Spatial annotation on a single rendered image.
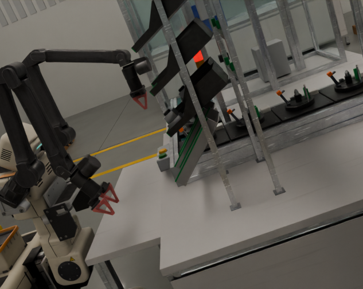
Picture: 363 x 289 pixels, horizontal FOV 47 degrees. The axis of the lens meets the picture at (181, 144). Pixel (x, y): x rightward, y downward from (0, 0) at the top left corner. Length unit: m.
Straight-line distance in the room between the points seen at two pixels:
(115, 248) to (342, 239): 0.82
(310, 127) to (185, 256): 0.85
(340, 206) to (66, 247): 1.15
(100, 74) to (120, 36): 1.05
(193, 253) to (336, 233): 0.47
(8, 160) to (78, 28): 8.63
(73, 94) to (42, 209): 8.82
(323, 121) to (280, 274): 0.75
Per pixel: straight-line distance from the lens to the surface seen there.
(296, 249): 1.45
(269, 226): 1.41
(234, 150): 1.88
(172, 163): 1.93
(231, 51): 1.41
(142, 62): 1.85
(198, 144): 1.50
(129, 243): 1.65
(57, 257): 1.97
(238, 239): 1.40
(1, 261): 2.08
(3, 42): 10.98
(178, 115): 1.52
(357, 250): 1.53
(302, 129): 1.92
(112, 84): 10.36
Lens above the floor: 1.62
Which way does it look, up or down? 18 degrees down
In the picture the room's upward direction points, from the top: 22 degrees counter-clockwise
